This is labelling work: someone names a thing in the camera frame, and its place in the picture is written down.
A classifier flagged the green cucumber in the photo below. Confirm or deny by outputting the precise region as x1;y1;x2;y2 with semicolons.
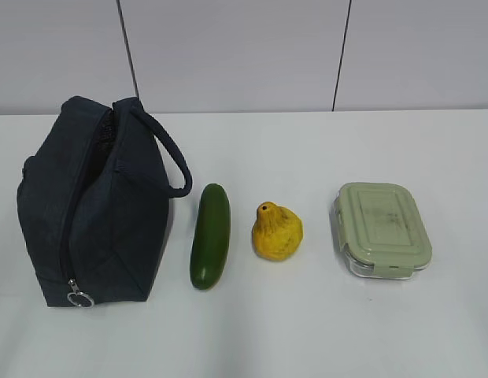
190;183;231;291

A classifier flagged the yellow pear-shaped gourd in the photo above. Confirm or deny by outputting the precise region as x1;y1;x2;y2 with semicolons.
251;202;303;262

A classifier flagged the glass container with green lid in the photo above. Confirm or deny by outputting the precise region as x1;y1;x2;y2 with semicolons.
331;182;432;280

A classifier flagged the dark navy fabric lunch bag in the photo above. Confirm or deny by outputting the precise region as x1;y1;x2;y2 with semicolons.
17;96;192;308

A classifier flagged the silver zipper pull ring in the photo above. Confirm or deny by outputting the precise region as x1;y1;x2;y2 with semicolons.
66;279;96;308

